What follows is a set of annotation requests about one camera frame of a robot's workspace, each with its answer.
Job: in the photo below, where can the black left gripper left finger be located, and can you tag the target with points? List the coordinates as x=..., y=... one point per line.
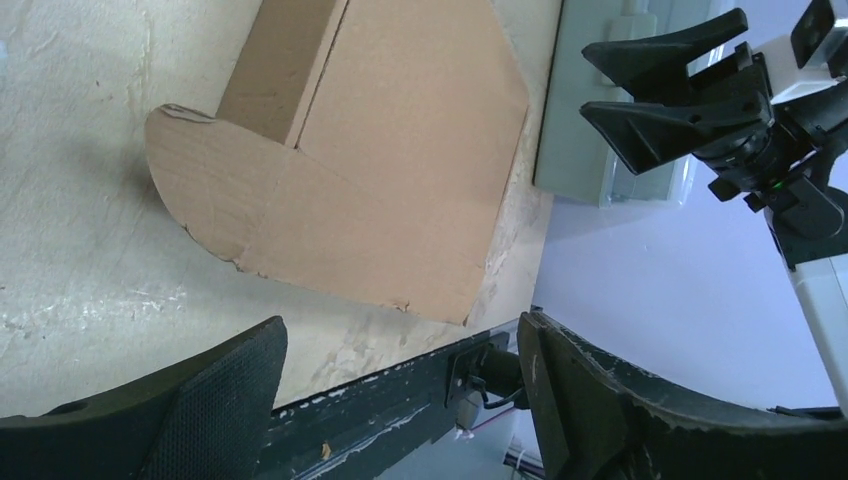
x=202, y=418

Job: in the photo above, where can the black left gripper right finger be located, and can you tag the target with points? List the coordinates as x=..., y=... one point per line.
x=597, y=416

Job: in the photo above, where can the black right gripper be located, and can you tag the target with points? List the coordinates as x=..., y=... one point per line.
x=747, y=133

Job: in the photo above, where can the brown cardboard box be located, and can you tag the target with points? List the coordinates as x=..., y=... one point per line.
x=361, y=149

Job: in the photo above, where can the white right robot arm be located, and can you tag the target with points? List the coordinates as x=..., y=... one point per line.
x=808, y=224

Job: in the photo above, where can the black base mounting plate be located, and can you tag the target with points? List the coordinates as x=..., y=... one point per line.
x=360, y=426

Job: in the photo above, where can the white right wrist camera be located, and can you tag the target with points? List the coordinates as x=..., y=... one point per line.
x=812, y=57

